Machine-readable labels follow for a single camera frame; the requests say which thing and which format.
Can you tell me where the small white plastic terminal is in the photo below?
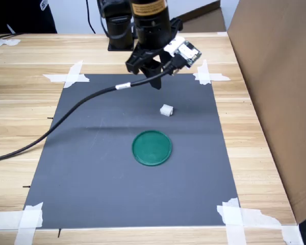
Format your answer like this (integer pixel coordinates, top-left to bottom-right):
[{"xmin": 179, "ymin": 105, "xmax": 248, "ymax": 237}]
[{"xmin": 159, "ymin": 104, "xmax": 174, "ymax": 118}]

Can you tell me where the round green lid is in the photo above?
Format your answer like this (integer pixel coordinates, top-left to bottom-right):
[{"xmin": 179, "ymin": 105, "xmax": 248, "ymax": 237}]
[{"xmin": 131, "ymin": 130, "xmax": 173, "ymax": 168}]

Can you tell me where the large brown cardboard box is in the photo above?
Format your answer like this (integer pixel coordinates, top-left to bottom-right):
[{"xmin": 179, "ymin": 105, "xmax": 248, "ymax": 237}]
[{"xmin": 226, "ymin": 0, "xmax": 306, "ymax": 225}]

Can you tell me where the white camera box with board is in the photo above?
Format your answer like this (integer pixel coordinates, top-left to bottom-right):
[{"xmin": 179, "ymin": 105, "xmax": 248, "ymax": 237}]
[{"xmin": 164, "ymin": 36, "xmax": 202, "ymax": 69}]

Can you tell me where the thick black camera cable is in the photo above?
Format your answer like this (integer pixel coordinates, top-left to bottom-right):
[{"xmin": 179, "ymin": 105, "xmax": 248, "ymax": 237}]
[{"xmin": 0, "ymin": 60, "xmax": 182, "ymax": 163}]

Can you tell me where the dark grey mat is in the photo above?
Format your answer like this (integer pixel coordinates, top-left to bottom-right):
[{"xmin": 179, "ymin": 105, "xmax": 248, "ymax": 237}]
[{"xmin": 22, "ymin": 73, "xmax": 242, "ymax": 230}]

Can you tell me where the thin dark cable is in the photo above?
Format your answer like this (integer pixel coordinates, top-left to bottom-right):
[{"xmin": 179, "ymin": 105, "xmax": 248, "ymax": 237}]
[{"xmin": 0, "ymin": 32, "xmax": 24, "ymax": 41}]

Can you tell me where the person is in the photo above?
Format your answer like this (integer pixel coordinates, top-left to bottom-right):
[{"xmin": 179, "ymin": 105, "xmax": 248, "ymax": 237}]
[{"xmin": 0, "ymin": 0, "xmax": 58, "ymax": 34}]

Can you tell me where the thin black cable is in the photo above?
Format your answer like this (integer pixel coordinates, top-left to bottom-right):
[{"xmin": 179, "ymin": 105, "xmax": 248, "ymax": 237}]
[{"xmin": 85, "ymin": 0, "xmax": 96, "ymax": 35}]

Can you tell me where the flat brown cardboard piece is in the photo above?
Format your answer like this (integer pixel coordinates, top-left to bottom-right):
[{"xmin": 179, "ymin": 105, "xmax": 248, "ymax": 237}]
[{"xmin": 175, "ymin": 0, "xmax": 227, "ymax": 33}]

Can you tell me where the white tape strip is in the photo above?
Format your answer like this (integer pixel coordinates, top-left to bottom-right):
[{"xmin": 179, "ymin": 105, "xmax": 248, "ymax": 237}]
[
  {"xmin": 0, "ymin": 209, "xmax": 43, "ymax": 230},
  {"xmin": 42, "ymin": 73, "xmax": 90, "ymax": 84},
  {"xmin": 196, "ymin": 60, "xmax": 212, "ymax": 85},
  {"xmin": 63, "ymin": 60, "xmax": 84, "ymax": 89},
  {"xmin": 216, "ymin": 205, "xmax": 283, "ymax": 228},
  {"xmin": 222, "ymin": 198, "xmax": 247, "ymax": 245},
  {"xmin": 193, "ymin": 72, "xmax": 231, "ymax": 82},
  {"xmin": 14, "ymin": 202, "xmax": 44, "ymax": 245}
]

